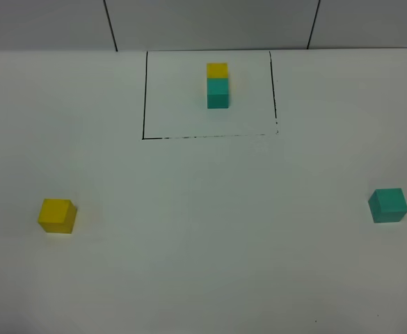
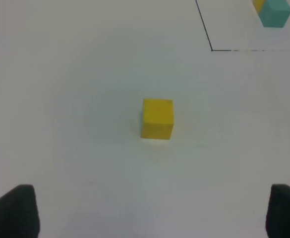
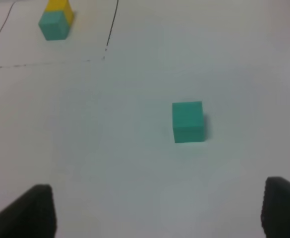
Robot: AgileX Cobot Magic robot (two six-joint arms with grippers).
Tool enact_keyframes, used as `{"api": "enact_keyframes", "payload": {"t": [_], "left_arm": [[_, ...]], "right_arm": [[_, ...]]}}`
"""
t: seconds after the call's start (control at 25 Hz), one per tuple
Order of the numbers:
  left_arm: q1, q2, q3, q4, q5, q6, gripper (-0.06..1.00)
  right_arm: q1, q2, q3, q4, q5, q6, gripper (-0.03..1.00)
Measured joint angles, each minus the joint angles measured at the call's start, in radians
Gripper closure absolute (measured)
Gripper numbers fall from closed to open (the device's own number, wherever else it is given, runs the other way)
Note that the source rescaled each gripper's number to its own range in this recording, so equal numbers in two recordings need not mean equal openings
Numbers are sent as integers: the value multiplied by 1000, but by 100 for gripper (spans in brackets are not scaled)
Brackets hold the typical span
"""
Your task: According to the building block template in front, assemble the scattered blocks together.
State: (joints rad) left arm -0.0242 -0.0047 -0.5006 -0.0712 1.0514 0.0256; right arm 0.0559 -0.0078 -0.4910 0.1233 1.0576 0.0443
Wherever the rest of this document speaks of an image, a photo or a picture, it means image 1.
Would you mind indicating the template teal cube block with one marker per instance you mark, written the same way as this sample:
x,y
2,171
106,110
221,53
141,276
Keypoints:
x,y
218,93

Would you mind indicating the black marker outline rectangle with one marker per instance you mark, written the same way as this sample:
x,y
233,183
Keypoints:
x,y
175,103

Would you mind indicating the template yellow cube block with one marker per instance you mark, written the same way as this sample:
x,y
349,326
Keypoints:
x,y
217,71

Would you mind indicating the loose teal cube block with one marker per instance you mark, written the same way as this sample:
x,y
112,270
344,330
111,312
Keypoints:
x,y
387,205

